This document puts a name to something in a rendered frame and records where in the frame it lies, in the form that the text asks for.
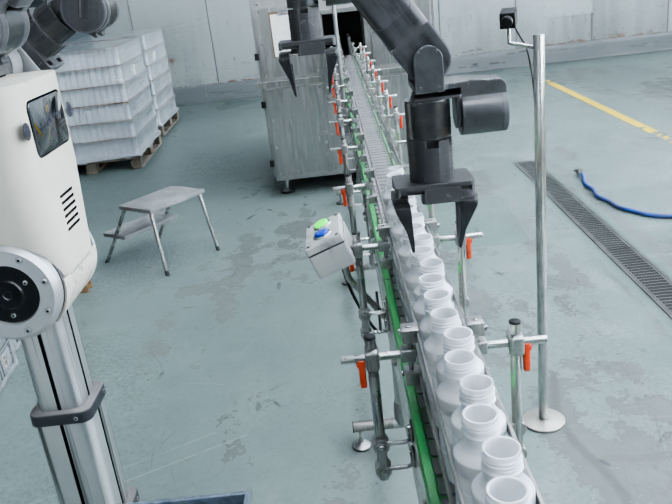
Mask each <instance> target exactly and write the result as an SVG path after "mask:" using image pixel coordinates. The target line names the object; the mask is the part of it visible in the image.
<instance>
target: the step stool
mask: <svg viewBox="0 0 672 504"><path fill-rule="evenodd" d="M204 192H205V191H204V189H202V188H193V187H183V186H174V185H172V186H169V187H166V188H164V189H161V190H159V191H156V192H153V193H151V194H148V195H145V196H143V197H140V198H137V199H135V200H132V201H129V202H127V203H124V204H121V205H119V210H122V212H121V216H120V219H119V222H118V225H117V227H116V228H113V229H111V230H108V231H106V232H104V233H103V235H104V237H110V238H113V240H112V244H111V247H110V250H109V253H108V256H107V259H106V261H105V263H109V262H110V259H111V256H112V253H113V250H114V247H115V244H116V240H117V239H121V240H127V239H129V238H132V237H134V236H137V235H139V234H141V233H144V232H146V231H148V230H151V229H153V230H154V234H155V237H156V241H157V245H158V249H159V252H160V256H161V260H162V264H163V267H164V272H165V276H170V273H169V270H168V267H167V263H166V260H165V256H164V252H163V248H162V245H161V241H160V239H161V236H162V233H163V229H164V226H165V223H167V222H169V221H172V220H174V219H176V218H178V215H177V214H172V213H169V209H170V206H172V205H175V204H177V203H180V202H182V201H185V200H187V199H190V198H192V197H195V196H197V195H198V196H199V199H200V202H201V205H202V208H203V211H204V214H205V217H206V220H207V223H208V226H209V229H210V232H211V235H212V238H213V241H214V244H215V248H216V250H217V251H220V247H219V245H218V242H217V239H216V236H215V233H214V230H213V227H212V224H211V221H210V218H209V215H208V212H207V209H206V206H205V203H204V200H203V197H202V193H204ZM165 208H166V210H165V212H158V211H160V210H162V209H165ZM126 211H133V212H140V213H147V214H148V215H145V216H143V217H140V218H138V219H136V220H133V221H131V222H128V223H126V224H123V225H122V222H123V219H124V216H125V213H126ZM160 225H161V227H160V231H159V233H158V230H157V227H158V226H160Z"/></svg>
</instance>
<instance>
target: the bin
mask: <svg viewBox="0 0 672 504"><path fill-rule="evenodd" d="M250 503H251V492H250V491H249V490H248V491H238V492H228V493H219V494H209V495H199V496H189V497H180V498H170V499H160V500H150V501H141V502H131V503H121V504H250Z"/></svg>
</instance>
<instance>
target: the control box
mask: <svg viewBox="0 0 672 504"><path fill-rule="evenodd" d="M326 219H327V220H328V222H327V223H326V224H325V225H324V226H322V227H319V228H315V226H314V225H315V224H314V225H312V226H309V227H307V228H306V242H305V252H306V254H307V256H308V257H309V260H310V262H311V263H312V265H313V267H314V269H315V271H316V273H317V274H318V276H319V278H320V279H322V278H325V277H327V276H329V275H331V274H333V273H335V272H337V271H340V270H342V272H343V275H344V278H345V281H346V284H347V286H348V289H349V291H350V293H351V295H352V297H353V299H354V301H355V303H356V305H357V306H358V308H359V309H360V304H359V302H358V300H357V298H356V296H355V294H354V292H353V290H352V288H351V286H352V287H353V288H354V289H355V290H356V291H357V292H358V285H357V282H356V281H355V280H354V279H353V278H352V276H351V273H350V269H349V266H350V265H353V264H355V257H354V255H353V252H352V250H351V247H350V246H352V240H353V239H352V236H351V234H350V232H349V230H348V228H347V227H346V225H345V223H344V221H343V219H342V217H341V215H340V213H337V214H334V215H332V216H330V217H328V218H326ZM323 228H327V229H328V232H327V233H326V234H325V235H323V236H321V237H319V238H315V237H314V234H315V233H316V232H317V231H318V230H320V229H323ZM366 296H367V303H368V304H369V305H370V306H371V307H372V308H373V309H374V311H379V310H383V309H384V303H383V302H382V308H381V307H380V305H379V298H378V292H377V291H375V297H376V302H375V301H374V300H373V299H372V298H371V297H370V296H369V295H368V294H367V292H366ZM386 315H387V314H386V312H385V313H383V314H378V322H379V330H382V322H381V318H382V319H383V320H384V327H385V328H386V323H385V318H386Z"/></svg>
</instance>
